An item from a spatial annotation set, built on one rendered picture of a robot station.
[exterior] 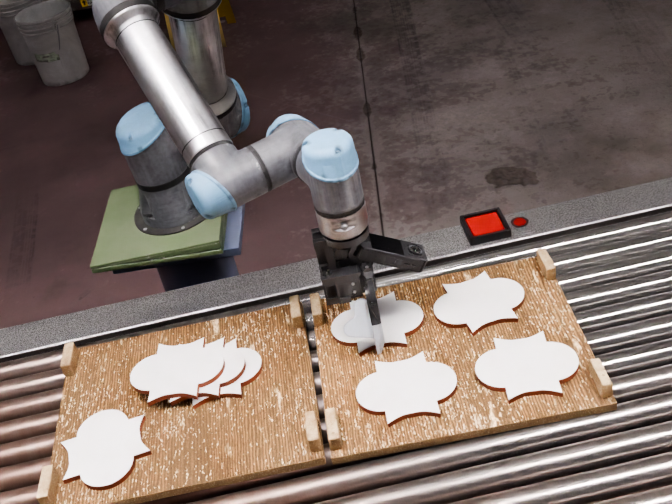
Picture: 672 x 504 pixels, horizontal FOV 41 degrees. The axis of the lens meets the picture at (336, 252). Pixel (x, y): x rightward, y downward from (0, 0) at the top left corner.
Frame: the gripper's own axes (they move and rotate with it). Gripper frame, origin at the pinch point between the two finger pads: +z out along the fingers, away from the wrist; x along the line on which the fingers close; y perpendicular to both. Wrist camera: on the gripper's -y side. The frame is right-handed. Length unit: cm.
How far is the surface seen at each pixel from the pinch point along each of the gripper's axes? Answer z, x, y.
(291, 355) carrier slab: 0.4, 3.2, 14.6
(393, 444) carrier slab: 0.5, 25.2, 1.4
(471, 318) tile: -0.4, 3.9, -14.8
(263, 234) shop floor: 94, -166, 34
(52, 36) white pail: 66, -338, 132
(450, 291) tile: -0.4, -3.6, -12.9
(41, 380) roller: 2, -5, 58
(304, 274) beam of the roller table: 2.5, -19.6, 11.2
